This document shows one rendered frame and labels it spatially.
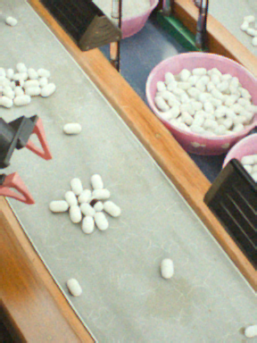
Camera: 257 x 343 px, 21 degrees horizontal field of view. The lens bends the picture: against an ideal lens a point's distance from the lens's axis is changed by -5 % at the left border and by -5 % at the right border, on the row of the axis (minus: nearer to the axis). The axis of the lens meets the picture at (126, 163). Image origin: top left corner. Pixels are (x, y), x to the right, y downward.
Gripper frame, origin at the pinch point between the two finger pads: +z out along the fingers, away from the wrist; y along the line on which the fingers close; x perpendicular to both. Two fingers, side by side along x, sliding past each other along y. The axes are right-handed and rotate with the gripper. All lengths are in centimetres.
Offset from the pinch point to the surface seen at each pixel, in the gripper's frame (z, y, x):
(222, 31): 26, -66, 9
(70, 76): 8.2, -42.1, -16.9
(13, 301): 10.7, 17.0, -10.1
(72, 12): -13.8, -23.4, 10.2
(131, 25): 15, -66, -11
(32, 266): 11.5, 8.6, -9.2
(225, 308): 35.7, 7.7, 16.4
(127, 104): 15.8, -34.2, -3.8
